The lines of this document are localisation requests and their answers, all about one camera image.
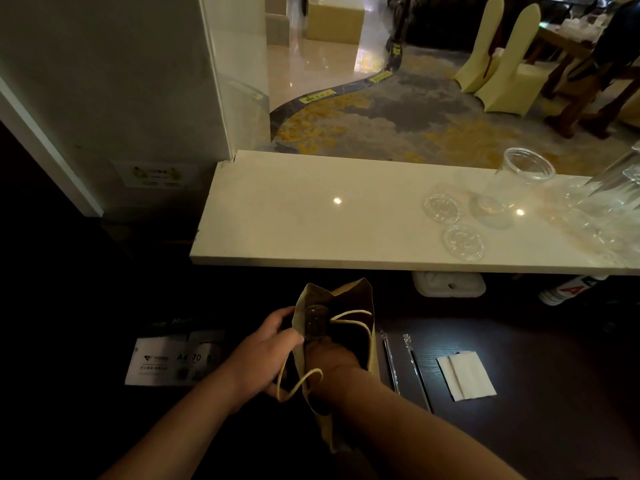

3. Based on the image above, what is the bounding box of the person's left hand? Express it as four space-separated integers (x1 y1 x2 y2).
223 307 305 401

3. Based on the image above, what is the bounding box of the person's right hand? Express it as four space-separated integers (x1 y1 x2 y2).
304 339 365 383

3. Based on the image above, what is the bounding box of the clear lidded drink cup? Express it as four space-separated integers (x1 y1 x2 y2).
305 304 333 344

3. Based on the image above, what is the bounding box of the brown paper bag with handles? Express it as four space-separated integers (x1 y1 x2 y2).
274 278 382 453

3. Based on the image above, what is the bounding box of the person's right forearm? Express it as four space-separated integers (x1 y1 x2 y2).
309 366 527 480

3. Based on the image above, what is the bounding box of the person's left forearm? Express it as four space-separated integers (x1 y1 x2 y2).
98 364 252 480

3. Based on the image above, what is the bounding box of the wrapped drinking straw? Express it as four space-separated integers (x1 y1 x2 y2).
402 334 434 414
378 329 401 395

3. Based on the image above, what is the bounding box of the dark printer paper package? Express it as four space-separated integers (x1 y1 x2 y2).
124 316 227 387

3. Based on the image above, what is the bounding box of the white plastic container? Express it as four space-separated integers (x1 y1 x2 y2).
412 271 487 298

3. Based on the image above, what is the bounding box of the white paper napkin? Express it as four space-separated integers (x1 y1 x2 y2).
436 351 498 402

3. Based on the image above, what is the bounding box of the clear plastic lid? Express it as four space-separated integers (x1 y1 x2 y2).
442 223 486 261
423 193 463 225

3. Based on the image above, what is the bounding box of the clear plastic cup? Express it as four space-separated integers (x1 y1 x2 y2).
474 147 557 216

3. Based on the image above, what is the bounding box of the white box with red print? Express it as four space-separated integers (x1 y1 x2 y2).
538 274 610 307

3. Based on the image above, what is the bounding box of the cream upholstered block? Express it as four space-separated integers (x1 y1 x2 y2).
305 0 367 45

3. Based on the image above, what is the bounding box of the stack of clear plastic cups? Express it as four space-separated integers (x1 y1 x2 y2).
564 141 640 268

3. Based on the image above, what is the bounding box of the cream covered chair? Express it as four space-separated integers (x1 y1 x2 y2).
452 0 506 94
473 3 547 117

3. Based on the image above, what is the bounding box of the dark sofa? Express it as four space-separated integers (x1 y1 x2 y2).
404 0 483 51

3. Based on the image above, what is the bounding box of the wooden table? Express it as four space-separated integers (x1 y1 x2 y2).
524 25 640 140

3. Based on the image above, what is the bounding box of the white wall sticker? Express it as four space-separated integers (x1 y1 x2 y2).
119 161 200 189

